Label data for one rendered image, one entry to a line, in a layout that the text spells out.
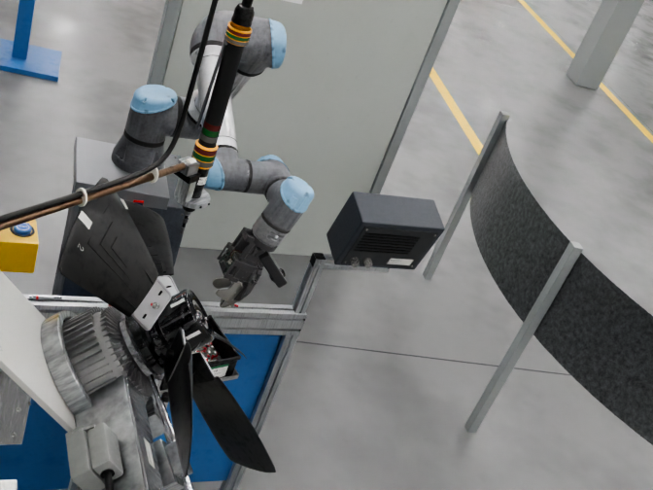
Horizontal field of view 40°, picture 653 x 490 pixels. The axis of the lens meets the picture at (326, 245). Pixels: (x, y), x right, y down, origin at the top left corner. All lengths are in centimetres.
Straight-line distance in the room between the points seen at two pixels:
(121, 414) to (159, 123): 103
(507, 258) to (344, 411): 90
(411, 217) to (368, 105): 163
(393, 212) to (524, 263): 125
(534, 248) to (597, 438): 106
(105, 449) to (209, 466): 136
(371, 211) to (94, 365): 91
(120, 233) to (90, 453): 40
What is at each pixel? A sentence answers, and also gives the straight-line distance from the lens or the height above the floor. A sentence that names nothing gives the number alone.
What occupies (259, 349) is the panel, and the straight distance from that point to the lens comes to 260.
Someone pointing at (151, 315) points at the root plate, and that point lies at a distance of 177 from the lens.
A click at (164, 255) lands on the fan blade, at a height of 123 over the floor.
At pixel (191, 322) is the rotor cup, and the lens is 176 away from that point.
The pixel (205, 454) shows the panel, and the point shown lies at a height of 25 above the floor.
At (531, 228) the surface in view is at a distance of 354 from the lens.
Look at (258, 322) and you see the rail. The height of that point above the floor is 83.
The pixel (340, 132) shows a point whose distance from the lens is 400.
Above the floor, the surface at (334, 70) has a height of 99.
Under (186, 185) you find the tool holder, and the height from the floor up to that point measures 148.
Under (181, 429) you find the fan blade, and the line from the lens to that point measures 163.
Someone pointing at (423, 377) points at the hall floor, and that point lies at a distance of 394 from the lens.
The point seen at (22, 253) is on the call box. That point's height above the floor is 104.
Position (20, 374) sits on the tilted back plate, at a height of 121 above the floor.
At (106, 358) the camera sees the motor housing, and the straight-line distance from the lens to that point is 176.
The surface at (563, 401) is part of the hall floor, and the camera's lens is 427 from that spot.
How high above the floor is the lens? 235
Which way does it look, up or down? 32 degrees down
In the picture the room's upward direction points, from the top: 21 degrees clockwise
